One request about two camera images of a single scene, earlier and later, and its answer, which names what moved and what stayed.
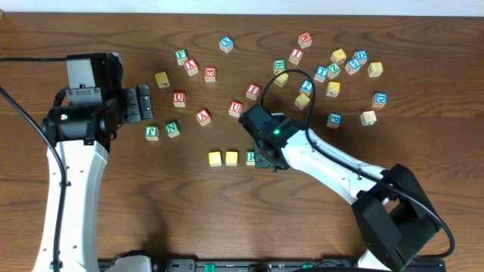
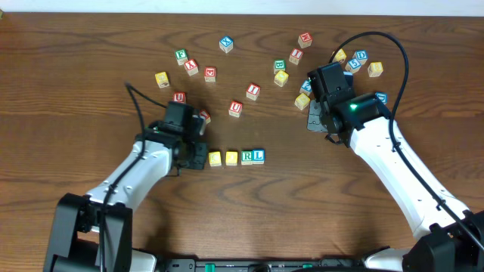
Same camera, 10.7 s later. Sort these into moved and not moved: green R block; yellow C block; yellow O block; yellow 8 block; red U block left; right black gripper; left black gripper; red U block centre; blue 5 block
Moved: right black gripper; green R block; left black gripper
Not moved: red U block centre; yellow O block; yellow C block; red U block left; yellow 8 block; blue 5 block
